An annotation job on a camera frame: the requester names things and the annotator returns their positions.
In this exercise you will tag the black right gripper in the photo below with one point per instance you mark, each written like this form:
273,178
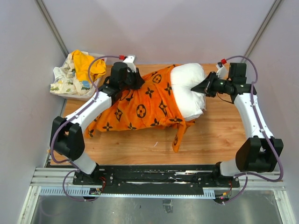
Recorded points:
205,87

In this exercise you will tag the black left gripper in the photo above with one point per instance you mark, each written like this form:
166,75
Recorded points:
138,80

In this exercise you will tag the white pillow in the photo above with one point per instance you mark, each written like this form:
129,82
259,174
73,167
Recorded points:
183,78

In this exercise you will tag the orange flower-pattern pillowcase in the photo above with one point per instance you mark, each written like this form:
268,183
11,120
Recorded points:
151,106

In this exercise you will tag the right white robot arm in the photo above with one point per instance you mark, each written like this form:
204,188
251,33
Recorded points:
261,151

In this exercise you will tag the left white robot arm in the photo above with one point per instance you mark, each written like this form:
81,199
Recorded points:
67,133

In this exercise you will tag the yellow cloth in basket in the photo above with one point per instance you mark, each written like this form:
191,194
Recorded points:
82,62

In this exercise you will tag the white plastic basket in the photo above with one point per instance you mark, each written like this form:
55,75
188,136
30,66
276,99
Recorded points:
70,95

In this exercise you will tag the white printed cloth in basket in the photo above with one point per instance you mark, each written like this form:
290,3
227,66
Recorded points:
67,81

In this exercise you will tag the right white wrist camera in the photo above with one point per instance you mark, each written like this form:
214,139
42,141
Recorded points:
221,72

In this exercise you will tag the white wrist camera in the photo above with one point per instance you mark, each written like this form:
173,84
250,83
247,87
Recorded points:
221,72
129,61

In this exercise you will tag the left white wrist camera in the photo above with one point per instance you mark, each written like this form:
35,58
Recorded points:
129,61

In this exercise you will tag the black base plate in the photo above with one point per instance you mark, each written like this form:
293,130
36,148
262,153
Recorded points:
156,179

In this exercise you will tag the aluminium rail frame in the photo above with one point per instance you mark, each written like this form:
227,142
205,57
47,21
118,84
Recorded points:
57,181

